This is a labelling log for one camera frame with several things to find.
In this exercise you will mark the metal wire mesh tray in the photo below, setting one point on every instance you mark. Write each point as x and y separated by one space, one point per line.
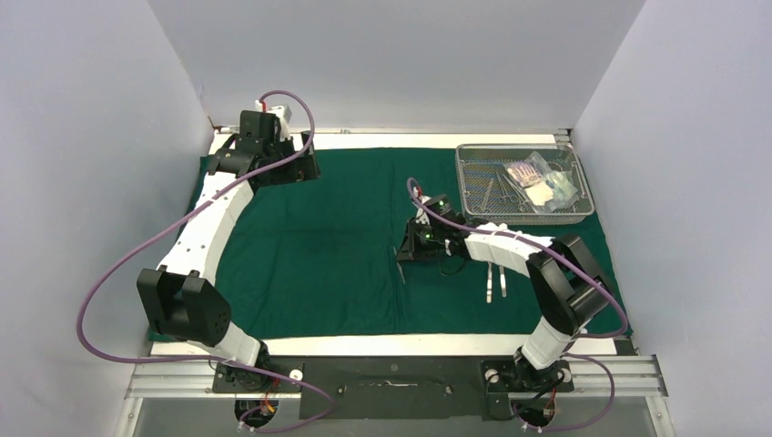
477 163

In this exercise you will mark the dark green surgical cloth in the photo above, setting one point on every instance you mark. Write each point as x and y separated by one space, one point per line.
315 258

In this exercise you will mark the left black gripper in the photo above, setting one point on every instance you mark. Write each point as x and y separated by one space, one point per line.
299 169

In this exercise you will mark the aluminium front frame rail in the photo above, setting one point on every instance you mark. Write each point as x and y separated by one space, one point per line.
627 376

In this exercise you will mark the aluminium right side rail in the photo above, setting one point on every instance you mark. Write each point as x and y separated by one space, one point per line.
563 137

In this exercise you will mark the steel surgical scissors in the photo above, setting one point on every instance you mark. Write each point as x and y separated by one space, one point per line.
508 196

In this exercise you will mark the clear gauze packet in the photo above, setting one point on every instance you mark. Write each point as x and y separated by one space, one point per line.
554 191

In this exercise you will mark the thin steel tweezers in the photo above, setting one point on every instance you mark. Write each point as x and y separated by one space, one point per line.
398 265

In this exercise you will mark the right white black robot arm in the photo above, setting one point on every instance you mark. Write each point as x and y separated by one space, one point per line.
568 283

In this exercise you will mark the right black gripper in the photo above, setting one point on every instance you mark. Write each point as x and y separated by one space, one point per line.
411 250

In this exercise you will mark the clear packet pink contents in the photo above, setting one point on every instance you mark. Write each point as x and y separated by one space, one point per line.
529 171

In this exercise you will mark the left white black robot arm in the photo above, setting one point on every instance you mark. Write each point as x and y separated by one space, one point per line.
179 296

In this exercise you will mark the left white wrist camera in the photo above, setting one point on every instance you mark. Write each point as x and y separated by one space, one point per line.
282 112

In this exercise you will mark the steel haemostat clamp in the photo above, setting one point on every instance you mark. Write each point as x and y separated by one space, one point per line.
482 207

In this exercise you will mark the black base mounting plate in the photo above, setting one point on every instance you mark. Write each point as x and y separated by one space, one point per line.
385 403

